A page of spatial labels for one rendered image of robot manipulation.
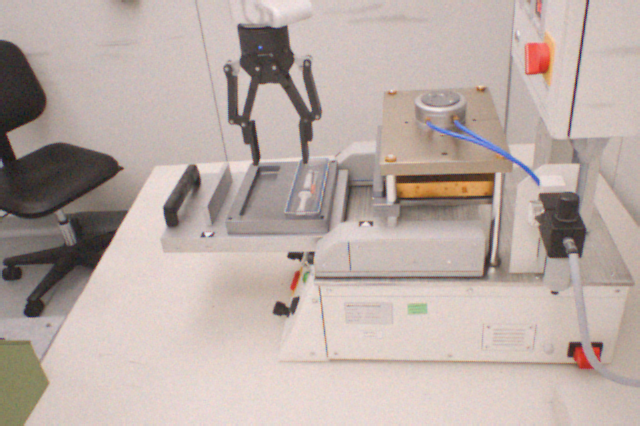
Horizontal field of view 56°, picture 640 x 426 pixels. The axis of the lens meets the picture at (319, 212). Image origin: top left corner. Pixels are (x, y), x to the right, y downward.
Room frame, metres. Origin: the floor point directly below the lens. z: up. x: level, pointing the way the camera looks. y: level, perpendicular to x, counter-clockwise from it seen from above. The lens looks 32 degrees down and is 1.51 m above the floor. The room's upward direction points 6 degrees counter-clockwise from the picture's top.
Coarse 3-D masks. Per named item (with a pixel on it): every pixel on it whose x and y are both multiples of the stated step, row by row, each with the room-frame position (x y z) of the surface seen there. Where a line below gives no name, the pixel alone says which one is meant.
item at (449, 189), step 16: (400, 176) 0.78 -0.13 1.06; (416, 176) 0.78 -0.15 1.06; (432, 176) 0.77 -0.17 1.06; (448, 176) 0.77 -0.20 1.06; (464, 176) 0.76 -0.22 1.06; (480, 176) 0.76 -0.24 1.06; (400, 192) 0.76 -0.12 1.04; (416, 192) 0.76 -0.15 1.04; (432, 192) 0.76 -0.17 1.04; (448, 192) 0.75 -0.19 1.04; (464, 192) 0.73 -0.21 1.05; (480, 192) 0.75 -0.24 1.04
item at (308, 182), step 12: (300, 168) 0.95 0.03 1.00; (312, 168) 0.94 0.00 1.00; (324, 168) 0.94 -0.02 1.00; (300, 180) 0.90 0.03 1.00; (312, 180) 0.90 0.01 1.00; (324, 180) 0.90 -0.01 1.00; (300, 192) 0.86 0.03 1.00; (312, 192) 0.86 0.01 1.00; (288, 204) 0.83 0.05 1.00; (300, 204) 0.83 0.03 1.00; (312, 204) 0.82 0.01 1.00
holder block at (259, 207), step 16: (336, 160) 0.98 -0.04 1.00; (256, 176) 0.97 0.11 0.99; (272, 176) 0.97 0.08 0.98; (288, 176) 0.94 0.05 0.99; (336, 176) 0.95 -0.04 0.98; (240, 192) 0.90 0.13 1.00; (256, 192) 0.92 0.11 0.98; (272, 192) 0.89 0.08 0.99; (288, 192) 0.88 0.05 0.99; (240, 208) 0.85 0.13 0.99; (256, 208) 0.87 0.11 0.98; (272, 208) 0.84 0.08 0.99; (240, 224) 0.81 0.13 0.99; (256, 224) 0.81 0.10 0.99; (272, 224) 0.80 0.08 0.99; (288, 224) 0.80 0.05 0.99; (304, 224) 0.79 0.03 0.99; (320, 224) 0.79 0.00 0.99
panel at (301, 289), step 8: (304, 272) 0.86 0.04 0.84; (312, 272) 0.77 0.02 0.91; (312, 280) 0.74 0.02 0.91; (296, 288) 0.87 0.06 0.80; (304, 288) 0.77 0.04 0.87; (296, 296) 0.82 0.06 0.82; (304, 296) 0.74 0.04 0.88; (296, 304) 0.77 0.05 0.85; (296, 312) 0.75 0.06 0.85; (288, 320) 0.79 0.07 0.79; (288, 328) 0.76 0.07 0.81; (280, 344) 0.77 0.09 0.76
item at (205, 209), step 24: (192, 192) 0.97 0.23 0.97; (216, 192) 0.90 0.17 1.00; (336, 192) 0.91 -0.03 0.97; (192, 216) 0.88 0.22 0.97; (216, 216) 0.87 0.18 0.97; (336, 216) 0.83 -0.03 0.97; (168, 240) 0.82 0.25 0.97; (192, 240) 0.81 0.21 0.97; (216, 240) 0.81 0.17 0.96; (240, 240) 0.80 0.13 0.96; (264, 240) 0.79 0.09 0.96; (288, 240) 0.79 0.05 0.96; (312, 240) 0.78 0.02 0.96
